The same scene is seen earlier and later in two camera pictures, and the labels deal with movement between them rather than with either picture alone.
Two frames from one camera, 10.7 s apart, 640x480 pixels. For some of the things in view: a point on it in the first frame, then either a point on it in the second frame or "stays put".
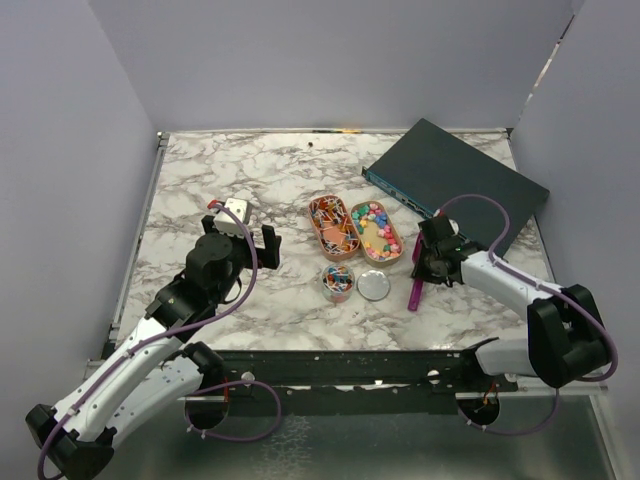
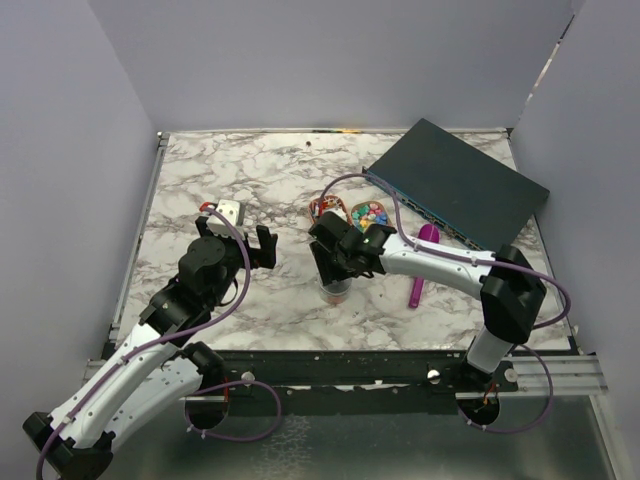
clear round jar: [338, 283] stays put
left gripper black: [268, 257] stays put
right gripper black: [422, 273] to [326, 271]
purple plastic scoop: [417, 286] stays put
